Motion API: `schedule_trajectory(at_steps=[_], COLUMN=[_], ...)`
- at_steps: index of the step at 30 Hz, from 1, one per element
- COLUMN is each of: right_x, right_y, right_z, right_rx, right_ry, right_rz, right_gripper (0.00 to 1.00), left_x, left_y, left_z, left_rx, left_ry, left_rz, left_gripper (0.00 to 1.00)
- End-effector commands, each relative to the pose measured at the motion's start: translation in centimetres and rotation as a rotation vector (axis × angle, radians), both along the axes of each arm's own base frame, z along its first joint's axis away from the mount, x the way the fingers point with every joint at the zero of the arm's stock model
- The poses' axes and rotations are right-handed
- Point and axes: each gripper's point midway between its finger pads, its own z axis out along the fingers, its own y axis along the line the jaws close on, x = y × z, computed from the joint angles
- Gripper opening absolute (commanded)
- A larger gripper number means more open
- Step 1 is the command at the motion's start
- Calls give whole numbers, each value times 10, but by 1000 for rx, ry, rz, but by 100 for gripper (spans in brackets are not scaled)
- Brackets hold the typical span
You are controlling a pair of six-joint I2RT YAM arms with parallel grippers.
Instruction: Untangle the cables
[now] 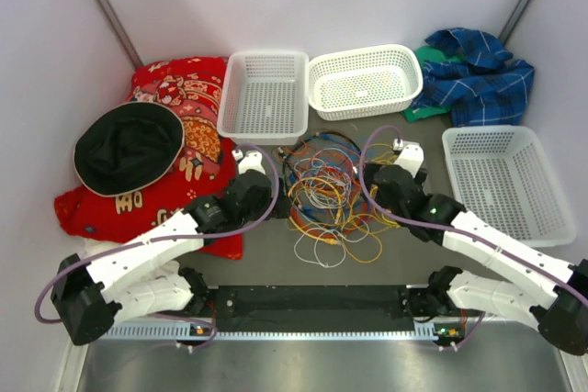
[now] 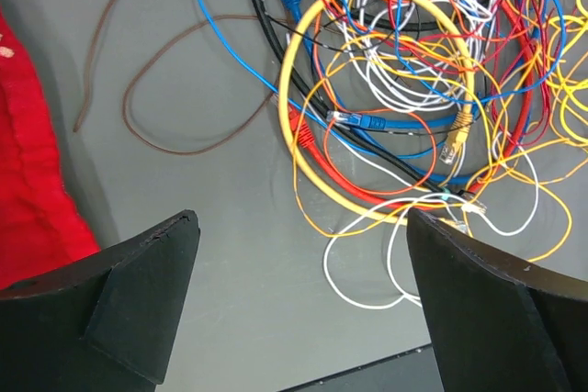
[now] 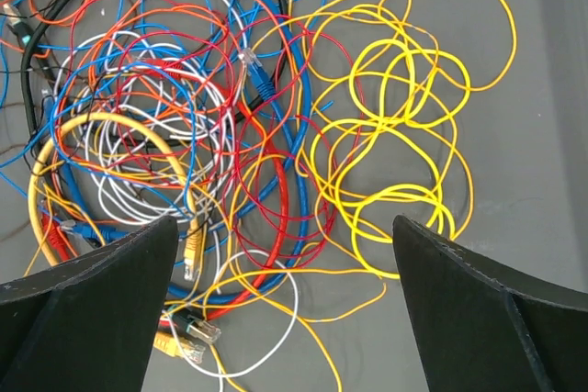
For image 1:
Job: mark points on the middle white plastic basket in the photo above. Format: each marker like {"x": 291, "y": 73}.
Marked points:
{"x": 364, "y": 82}

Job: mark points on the right white plastic basket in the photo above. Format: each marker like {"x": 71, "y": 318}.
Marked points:
{"x": 503, "y": 174}

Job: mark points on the white cloth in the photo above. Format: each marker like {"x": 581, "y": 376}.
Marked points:
{"x": 93, "y": 247}

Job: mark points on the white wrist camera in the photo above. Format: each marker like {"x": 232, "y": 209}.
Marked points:
{"x": 409, "y": 156}
{"x": 248, "y": 161}

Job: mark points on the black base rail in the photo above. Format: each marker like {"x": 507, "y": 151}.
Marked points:
{"x": 310, "y": 308}

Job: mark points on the blue plaid cloth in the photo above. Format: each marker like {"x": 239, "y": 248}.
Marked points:
{"x": 490, "y": 87}

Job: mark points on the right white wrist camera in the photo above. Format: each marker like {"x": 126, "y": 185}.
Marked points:
{"x": 409, "y": 156}

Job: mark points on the black round hat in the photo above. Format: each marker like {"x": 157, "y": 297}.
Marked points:
{"x": 128, "y": 148}

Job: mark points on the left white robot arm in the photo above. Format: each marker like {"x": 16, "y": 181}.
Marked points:
{"x": 94, "y": 294}

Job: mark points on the green cloth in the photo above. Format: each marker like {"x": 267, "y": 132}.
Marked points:
{"x": 424, "y": 55}

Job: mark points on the white plastic basket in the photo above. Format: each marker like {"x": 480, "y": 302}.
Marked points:
{"x": 503, "y": 174}
{"x": 364, "y": 82}
{"x": 265, "y": 97}

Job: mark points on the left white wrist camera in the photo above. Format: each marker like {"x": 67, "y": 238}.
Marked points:
{"x": 248, "y": 161}

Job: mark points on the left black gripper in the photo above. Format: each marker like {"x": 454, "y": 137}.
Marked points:
{"x": 268, "y": 202}

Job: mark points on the left white plastic basket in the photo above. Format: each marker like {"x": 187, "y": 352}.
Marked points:
{"x": 265, "y": 97}

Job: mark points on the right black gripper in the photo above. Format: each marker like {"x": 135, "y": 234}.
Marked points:
{"x": 370, "y": 170}

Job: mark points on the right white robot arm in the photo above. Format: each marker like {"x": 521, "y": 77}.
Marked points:
{"x": 544, "y": 293}

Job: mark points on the slotted aluminium cable duct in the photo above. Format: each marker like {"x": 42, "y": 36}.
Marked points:
{"x": 184, "y": 331}

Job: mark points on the red patterned cloth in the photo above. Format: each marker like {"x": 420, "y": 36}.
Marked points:
{"x": 191, "y": 88}

